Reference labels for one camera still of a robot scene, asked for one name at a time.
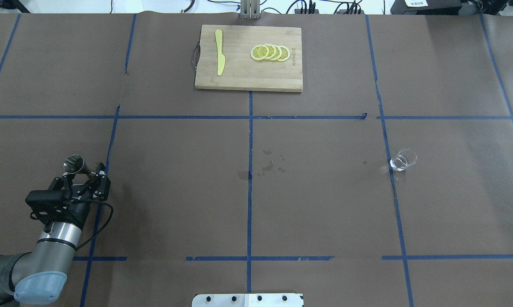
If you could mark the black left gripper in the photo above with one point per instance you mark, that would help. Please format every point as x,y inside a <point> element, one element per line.
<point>78,210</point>

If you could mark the steel double jigger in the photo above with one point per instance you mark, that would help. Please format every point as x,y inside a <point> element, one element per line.
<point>75,164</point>

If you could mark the clear glass shaker cup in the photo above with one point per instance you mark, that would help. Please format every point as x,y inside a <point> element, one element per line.
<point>403,159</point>

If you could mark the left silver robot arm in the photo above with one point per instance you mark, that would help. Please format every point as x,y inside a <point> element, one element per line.
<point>38,277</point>

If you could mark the yellow plastic knife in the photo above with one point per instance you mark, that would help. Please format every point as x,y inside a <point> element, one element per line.
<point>221,59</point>

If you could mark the bamboo cutting board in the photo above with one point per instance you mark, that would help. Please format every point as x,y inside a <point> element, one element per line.
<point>241,72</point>

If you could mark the black computer case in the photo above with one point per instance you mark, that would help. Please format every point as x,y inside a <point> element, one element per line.
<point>426,7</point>

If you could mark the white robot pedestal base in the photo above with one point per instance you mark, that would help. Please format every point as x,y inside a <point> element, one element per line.
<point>249,300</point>

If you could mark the aluminium frame post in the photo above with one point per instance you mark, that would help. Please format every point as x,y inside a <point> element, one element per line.
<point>250,9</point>

